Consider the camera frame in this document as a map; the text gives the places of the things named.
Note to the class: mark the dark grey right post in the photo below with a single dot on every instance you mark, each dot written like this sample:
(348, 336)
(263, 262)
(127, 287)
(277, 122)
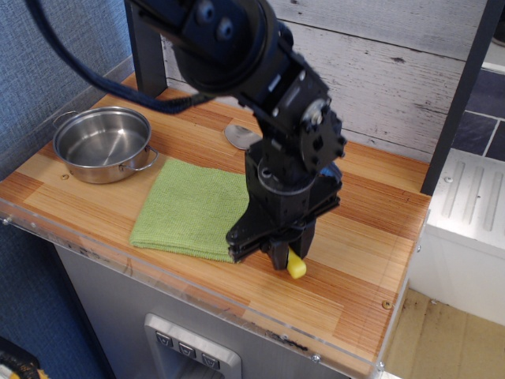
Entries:
(477, 52)

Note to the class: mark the silver dispenser panel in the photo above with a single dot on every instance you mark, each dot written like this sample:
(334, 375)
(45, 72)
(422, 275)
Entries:
(181, 353)

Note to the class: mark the dark grey left post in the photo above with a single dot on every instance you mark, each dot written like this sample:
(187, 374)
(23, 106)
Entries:
(147, 53)

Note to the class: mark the yellow plastic block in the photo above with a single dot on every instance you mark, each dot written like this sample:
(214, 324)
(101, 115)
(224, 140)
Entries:
(295, 266)

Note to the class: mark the green folded cloth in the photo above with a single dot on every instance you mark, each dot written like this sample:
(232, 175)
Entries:
(189, 211)

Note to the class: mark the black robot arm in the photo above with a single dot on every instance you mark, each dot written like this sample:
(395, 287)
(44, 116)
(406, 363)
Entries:
(241, 49)

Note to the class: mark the dark grey post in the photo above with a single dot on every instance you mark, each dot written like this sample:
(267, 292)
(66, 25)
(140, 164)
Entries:
(147, 53)
(477, 52)

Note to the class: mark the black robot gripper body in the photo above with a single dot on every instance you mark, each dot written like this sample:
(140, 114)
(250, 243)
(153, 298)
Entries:
(274, 208)

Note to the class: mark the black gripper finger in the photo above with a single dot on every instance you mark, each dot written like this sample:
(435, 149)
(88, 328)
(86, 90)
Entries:
(304, 235)
(278, 252)

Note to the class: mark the white toy sink unit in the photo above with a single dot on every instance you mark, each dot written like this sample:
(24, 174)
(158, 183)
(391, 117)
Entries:
(460, 254)

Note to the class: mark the blue handled metal spoon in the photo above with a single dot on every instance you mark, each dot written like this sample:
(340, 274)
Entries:
(241, 137)

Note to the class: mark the stainless steel pot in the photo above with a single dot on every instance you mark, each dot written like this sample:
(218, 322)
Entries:
(105, 144)

